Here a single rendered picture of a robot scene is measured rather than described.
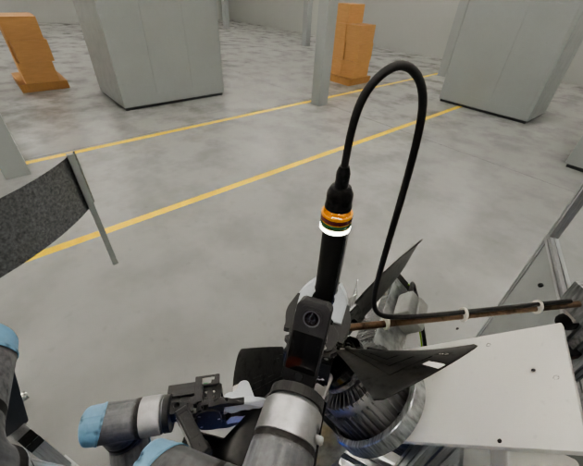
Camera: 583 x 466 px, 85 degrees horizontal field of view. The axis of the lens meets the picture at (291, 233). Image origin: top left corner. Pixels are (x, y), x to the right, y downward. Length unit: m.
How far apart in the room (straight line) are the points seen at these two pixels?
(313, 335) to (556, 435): 0.46
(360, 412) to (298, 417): 0.43
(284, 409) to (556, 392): 0.52
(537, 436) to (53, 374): 2.34
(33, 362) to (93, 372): 0.39
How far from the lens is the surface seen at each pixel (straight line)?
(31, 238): 2.38
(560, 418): 0.75
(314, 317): 0.41
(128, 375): 2.30
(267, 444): 0.41
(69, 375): 2.45
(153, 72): 6.64
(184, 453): 0.53
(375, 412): 0.84
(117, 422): 0.78
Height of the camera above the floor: 1.89
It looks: 38 degrees down
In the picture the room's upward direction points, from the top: 3 degrees clockwise
